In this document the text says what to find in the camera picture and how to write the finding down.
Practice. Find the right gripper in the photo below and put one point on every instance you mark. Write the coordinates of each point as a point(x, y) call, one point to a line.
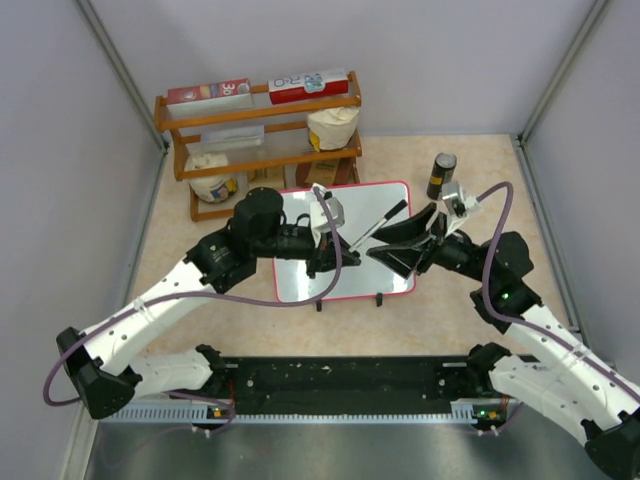
point(404, 258)

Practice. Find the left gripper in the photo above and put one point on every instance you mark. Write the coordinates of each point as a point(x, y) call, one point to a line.
point(324, 258)

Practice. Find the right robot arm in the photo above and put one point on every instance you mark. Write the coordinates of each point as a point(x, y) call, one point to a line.
point(571, 385)

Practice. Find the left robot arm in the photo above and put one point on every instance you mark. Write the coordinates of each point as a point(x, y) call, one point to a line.
point(105, 363)

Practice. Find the brown cardboard box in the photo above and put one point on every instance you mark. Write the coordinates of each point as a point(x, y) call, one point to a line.
point(327, 172)

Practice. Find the black drink can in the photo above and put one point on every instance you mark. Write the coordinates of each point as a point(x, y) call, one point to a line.
point(442, 172)

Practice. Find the small tan box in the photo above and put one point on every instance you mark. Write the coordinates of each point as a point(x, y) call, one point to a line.
point(271, 177)

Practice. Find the white bag middle shelf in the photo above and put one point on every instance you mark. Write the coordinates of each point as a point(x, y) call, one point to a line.
point(331, 129)

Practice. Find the white bag shelf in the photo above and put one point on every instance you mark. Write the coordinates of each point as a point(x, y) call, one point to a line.
point(331, 129)
point(212, 188)

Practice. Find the white bag bottom shelf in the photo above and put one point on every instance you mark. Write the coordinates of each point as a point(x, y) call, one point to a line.
point(212, 188)

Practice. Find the wooden three-tier shelf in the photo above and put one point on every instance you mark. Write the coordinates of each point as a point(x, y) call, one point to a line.
point(286, 141)

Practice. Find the clear plastic container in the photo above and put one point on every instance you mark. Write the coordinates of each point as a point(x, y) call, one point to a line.
point(233, 139)

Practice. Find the red white box right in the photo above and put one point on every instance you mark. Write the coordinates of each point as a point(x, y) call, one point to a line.
point(306, 86)

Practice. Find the red toothpaste box left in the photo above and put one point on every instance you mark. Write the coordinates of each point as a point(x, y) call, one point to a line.
point(210, 98)

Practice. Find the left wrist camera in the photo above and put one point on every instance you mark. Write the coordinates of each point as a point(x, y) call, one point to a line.
point(323, 209)

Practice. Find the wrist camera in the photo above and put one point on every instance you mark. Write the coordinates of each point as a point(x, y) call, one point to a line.
point(323, 209)
point(460, 206)

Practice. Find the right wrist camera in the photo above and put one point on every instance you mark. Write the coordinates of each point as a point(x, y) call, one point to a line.
point(460, 206)

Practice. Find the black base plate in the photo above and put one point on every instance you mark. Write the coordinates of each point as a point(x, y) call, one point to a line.
point(389, 385)

